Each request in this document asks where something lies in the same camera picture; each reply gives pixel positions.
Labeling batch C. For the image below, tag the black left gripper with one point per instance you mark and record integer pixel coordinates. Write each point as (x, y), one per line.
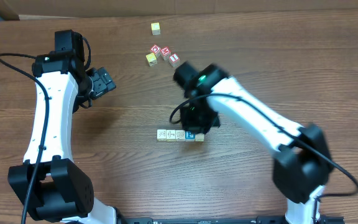
(105, 81)

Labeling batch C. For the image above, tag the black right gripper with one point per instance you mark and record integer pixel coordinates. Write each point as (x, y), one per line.
(198, 123)

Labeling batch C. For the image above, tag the wooden block with turtle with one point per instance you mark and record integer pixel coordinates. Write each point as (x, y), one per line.
(199, 137)

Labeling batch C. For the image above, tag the wooden block blue letter P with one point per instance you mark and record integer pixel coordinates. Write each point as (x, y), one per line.
(189, 136)

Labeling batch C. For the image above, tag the wooden block with pretzel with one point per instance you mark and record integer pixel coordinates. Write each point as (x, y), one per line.
(180, 135)

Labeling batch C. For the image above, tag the wooden block with umbrella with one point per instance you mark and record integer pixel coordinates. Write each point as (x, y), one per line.
(171, 135)

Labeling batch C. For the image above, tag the wooden block with K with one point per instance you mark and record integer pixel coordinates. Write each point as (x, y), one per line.
(161, 134)

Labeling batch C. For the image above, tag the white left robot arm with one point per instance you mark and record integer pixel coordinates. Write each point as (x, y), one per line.
(49, 184)

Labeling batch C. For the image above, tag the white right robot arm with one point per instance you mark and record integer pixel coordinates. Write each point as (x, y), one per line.
(300, 154)

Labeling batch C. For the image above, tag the wooden block yellow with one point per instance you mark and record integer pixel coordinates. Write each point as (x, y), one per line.
(155, 28)
(151, 59)

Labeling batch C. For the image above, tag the wooden block red letter I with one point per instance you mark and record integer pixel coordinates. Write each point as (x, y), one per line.
(174, 60)

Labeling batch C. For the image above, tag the wooden block red letter C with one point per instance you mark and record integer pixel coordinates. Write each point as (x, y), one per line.
(156, 50)

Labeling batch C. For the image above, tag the wooden block red letter M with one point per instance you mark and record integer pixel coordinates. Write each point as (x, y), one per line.
(165, 53)

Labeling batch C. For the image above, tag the far wooden block yellow top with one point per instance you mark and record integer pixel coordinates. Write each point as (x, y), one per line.
(155, 28)

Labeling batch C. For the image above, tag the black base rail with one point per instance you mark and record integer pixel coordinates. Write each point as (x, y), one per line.
(257, 220)

